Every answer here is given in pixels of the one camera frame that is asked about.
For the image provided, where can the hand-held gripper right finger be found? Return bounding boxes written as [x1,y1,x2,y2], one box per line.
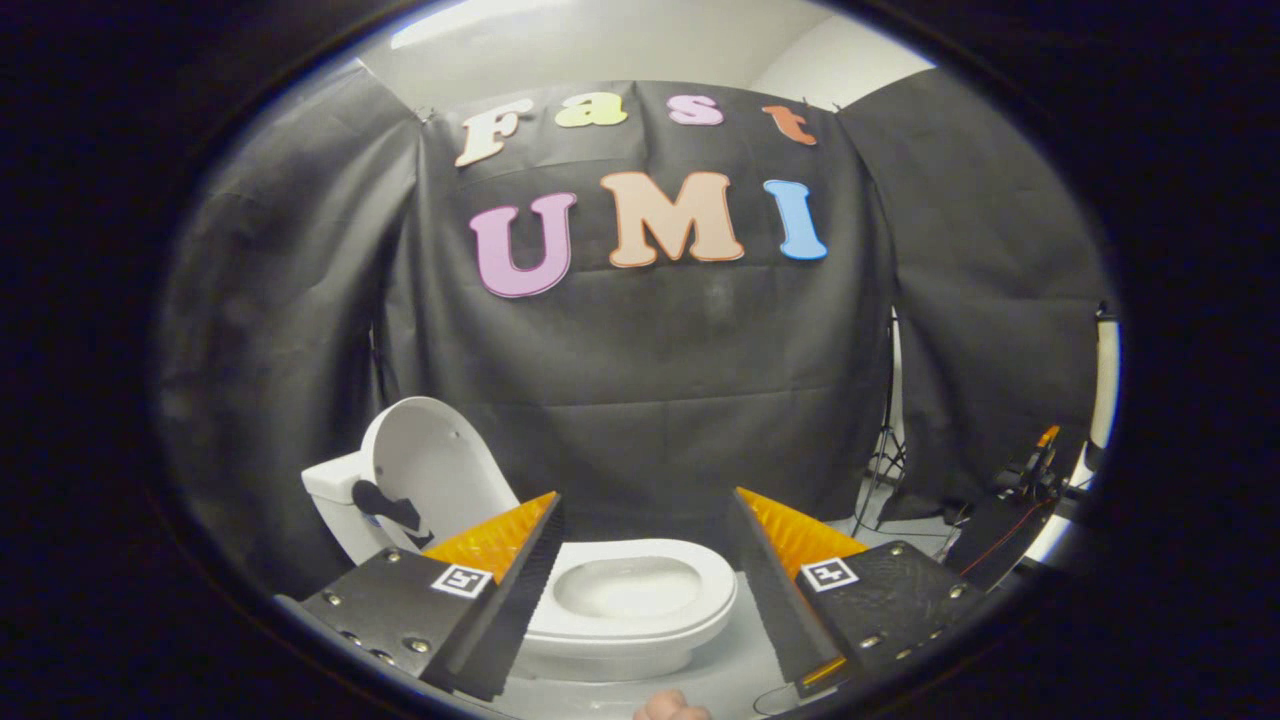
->
[727,486,986,698]

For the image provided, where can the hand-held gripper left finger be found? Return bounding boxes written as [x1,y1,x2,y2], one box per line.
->
[278,490,566,701]

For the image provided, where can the white toilet lid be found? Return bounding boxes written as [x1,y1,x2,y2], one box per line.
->
[360,397,521,553]

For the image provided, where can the white toilet seat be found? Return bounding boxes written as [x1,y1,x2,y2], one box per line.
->
[528,540,739,646]

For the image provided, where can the white toilet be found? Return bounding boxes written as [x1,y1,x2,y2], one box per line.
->
[302,450,739,683]

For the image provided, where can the black tripod light stand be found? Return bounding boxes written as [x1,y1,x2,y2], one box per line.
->
[855,310,907,531]

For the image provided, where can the black equipment case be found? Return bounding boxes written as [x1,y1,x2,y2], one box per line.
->
[945,490,1061,591]

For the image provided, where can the black backdrop cloth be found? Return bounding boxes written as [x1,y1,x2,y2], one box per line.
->
[155,65,1106,601]

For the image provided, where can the black device with orange top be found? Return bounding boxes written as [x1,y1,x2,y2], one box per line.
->
[1000,425,1086,501]

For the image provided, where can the thin red cable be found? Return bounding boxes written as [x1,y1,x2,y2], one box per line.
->
[960,495,1061,579]

